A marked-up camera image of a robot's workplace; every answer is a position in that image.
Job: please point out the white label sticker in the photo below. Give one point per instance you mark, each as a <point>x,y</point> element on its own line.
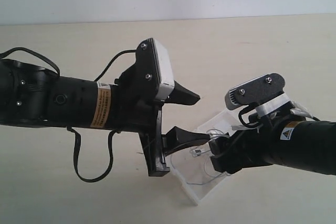
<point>223,126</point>

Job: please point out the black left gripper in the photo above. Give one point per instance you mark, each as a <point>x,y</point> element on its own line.
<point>135,114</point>

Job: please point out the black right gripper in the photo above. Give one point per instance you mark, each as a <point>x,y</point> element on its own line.
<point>246,147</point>

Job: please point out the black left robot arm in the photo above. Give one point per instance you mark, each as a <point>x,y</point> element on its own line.
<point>35,97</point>

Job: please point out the clear plastic storage case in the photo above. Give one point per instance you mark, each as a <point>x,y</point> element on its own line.
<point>193,167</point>

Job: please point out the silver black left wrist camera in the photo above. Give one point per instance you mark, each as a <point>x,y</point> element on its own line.
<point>154,75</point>

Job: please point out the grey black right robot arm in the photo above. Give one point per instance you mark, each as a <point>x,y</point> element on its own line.
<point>280,138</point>

